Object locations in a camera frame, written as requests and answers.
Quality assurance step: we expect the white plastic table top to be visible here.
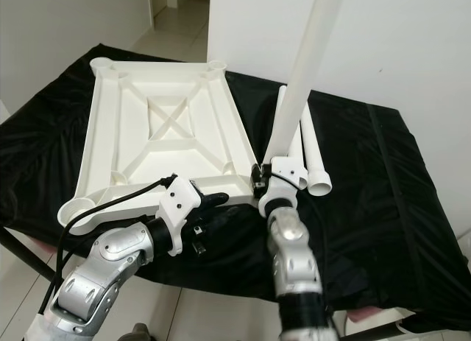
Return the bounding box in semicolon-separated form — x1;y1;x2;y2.
57;57;273;235

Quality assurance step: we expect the black table cloth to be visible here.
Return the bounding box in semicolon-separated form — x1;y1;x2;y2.
0;43;471;334

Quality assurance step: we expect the grey robot left foot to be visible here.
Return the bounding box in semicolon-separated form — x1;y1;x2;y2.
131;323;152;341

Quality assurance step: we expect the black metal table leg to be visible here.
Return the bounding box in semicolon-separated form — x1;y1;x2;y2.
0;229;61;284

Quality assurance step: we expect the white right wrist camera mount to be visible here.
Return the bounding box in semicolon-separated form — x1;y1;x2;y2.
258;155;308;213

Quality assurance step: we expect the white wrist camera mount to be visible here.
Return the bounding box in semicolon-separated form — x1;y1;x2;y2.
258;155;308;213
158;177;203;257

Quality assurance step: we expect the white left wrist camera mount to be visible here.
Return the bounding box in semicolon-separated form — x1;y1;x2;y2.
158;177;203;257

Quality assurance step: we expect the white plastic frame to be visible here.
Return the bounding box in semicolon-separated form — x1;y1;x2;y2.
346;315;417;338

